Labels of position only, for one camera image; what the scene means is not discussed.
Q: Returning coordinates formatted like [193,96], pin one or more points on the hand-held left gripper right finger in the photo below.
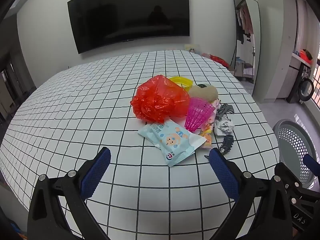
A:
[225,176]

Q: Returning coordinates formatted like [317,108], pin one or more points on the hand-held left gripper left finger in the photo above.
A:
[97,172]

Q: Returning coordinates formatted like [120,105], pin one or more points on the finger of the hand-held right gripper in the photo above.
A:
[311,160]
[287,176]

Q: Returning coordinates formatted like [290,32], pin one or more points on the grey perforated laundry basket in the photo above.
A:
[290,142]

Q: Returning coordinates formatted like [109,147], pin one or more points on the black hair clip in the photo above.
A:
[227,143]

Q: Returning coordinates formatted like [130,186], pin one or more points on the orange snack wrapper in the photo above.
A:
[207,140]

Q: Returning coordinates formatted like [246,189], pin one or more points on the light blue wet wipe packet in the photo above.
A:
[170,140]

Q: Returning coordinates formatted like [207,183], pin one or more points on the pink plastic mesh net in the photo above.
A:
[198,113]

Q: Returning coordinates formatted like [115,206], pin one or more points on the grey cloth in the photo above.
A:
[223,110]

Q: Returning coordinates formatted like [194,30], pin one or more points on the washing machine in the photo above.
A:
[305,88]

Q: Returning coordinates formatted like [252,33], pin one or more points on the beige fluffy plush pad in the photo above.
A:
[203,92]

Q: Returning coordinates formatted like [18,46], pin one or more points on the red plastic bag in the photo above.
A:
[160,100]

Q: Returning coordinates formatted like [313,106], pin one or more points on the yellow plastic bowl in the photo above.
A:
[183,82]

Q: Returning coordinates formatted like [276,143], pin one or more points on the small red bag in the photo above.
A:
[218,60]

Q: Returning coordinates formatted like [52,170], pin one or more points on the tall standing mirror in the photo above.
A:
[246,42]

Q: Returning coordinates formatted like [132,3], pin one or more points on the black wall television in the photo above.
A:
[125,17]

